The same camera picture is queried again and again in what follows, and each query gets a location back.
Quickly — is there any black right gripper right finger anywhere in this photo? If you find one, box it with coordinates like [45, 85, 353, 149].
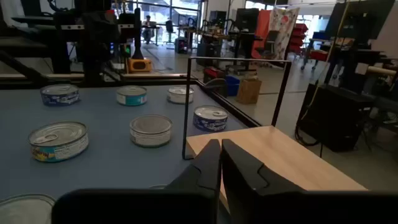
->
[221, 138, 398, 224]

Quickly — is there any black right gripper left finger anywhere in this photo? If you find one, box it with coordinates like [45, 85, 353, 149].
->
[51, 138, 223, 224]

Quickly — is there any green white label seafood can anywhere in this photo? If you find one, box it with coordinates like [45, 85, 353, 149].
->
[129, 114, 174, 149]
[166, 86, 195, 105]

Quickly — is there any teal label seafood can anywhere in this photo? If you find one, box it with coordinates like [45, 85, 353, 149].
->
[27, 121, 90, 164]
[0, 192, 57, 224]
[116, 85, 148, 107]

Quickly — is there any blue label seafood can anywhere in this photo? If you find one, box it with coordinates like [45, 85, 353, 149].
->
[192, 105, 229, 133]
[39, 83, 81, 107]

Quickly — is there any wooden shelf board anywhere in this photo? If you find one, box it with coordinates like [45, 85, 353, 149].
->
[185, 125, 369, 218]

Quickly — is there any blue table mat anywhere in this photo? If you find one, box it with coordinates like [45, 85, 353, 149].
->
[0, 83, 253, 203]

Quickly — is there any black computer case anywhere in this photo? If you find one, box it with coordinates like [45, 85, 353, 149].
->
[295, 83, 377, 153]

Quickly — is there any brown cardboard box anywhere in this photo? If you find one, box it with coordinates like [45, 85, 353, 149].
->
[236, 77, 262, 105]

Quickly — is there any blue plastic bin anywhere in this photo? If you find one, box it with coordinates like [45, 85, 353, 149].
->
[224, 75, 241, 97]

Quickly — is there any red case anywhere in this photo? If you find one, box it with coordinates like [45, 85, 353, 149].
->
[203, 67, 226, 83]

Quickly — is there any orange box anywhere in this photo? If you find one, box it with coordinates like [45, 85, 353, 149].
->
[127, 58, 153, 74]

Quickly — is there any red storage bin rack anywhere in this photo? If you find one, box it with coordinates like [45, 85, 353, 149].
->
[287, 23, 309, 55]

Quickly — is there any orange partition panel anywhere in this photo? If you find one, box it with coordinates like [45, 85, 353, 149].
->
[251, 9, 273, 60]

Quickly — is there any floral printed cloth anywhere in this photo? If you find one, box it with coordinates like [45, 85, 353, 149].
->
[269, 6, 301, 60]

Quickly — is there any person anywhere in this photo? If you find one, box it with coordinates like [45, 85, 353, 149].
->
[141, 14, 156, 44]

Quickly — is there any black monitor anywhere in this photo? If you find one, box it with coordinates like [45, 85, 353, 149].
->
[325, 0, 396, 43]

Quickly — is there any black metal shelf frame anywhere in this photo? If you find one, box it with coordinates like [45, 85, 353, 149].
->
[182, 56, 292, 161]

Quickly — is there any yellow hanging cable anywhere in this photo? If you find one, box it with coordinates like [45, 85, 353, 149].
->
[307, 0, 352, 108]

